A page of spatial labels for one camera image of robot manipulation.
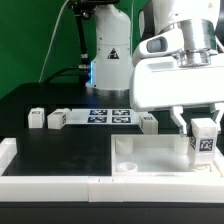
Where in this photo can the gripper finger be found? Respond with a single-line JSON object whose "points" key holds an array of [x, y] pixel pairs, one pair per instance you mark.
{"points": [[217, 109], [176, 115]]}

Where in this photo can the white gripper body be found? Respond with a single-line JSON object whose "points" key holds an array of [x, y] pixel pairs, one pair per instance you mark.
{"points": [[159, 84]]}

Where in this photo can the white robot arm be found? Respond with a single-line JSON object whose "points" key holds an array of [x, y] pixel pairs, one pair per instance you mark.
{"points": [[195, 20]]}

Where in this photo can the white sheet with markers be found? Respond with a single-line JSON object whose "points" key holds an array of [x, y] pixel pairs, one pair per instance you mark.
{"points": [[102, 117]]}

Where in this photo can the white U-shaped obstacle fence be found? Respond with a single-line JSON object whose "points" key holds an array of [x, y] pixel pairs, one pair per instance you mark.
{"points": [[118, 188]]}

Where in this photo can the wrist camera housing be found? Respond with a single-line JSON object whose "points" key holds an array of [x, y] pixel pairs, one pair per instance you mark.
{"points": [[158, 46]]}

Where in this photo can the black camera stand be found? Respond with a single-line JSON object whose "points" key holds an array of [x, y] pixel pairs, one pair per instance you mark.
{"points": [[83, 10]]}

